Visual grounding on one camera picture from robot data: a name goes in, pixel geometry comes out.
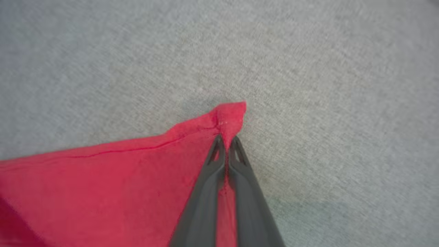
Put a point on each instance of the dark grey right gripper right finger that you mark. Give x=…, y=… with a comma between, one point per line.
x=250, y=209

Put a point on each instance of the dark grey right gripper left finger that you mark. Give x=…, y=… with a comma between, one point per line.
x=202, y=206

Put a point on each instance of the red garment with white stripes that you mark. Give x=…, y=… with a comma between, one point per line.
x=120, y=192

